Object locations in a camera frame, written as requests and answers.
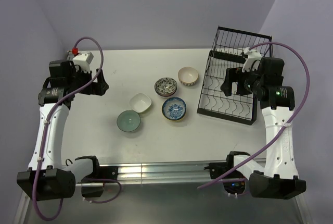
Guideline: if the white bowl pink interior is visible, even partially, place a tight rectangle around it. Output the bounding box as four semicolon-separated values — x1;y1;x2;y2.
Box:
177;67;199;86

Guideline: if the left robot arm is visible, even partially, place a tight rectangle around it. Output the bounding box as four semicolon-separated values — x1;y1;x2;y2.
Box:
17;60;109;201

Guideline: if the leaf pattern bowl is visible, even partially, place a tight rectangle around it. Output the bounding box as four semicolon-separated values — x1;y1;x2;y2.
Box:
154;77;177;97

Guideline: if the green square bowl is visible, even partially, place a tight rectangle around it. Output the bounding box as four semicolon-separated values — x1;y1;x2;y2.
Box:
129;93;152;114

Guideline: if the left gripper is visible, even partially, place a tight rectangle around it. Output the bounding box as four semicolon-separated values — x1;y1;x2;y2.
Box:
67;65;108;96

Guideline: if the celadon green bowl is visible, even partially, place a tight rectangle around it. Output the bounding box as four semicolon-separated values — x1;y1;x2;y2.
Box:
117;110;141;132

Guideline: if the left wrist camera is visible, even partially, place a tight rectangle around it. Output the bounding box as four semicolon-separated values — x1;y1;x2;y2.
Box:
72;47;94;73

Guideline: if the black wire dish rack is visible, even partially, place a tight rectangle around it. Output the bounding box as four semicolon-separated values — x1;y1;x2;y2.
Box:
196;26;274;126

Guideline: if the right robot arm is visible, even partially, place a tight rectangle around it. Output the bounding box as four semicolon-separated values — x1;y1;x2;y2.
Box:
221;57;306;200

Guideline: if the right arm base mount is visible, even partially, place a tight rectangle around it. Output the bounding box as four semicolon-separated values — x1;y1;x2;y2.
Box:
204;162;246;196

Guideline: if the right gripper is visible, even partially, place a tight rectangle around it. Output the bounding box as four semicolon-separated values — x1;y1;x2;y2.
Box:
220;64;264;96

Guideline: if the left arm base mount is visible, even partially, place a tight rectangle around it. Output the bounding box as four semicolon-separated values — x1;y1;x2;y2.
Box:
81;166;118;198

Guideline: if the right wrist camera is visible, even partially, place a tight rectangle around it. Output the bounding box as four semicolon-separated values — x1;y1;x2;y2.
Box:
242;47;262;72

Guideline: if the aluminium frame rail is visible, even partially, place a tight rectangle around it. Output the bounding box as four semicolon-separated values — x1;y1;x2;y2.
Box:
15;156;313;224

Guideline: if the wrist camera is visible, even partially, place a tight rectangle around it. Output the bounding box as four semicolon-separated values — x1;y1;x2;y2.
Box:
242;47;262;72
72;47;94;73

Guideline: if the blue floral bowl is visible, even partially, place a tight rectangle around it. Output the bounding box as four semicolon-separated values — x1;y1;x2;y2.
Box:
161;97;187;121

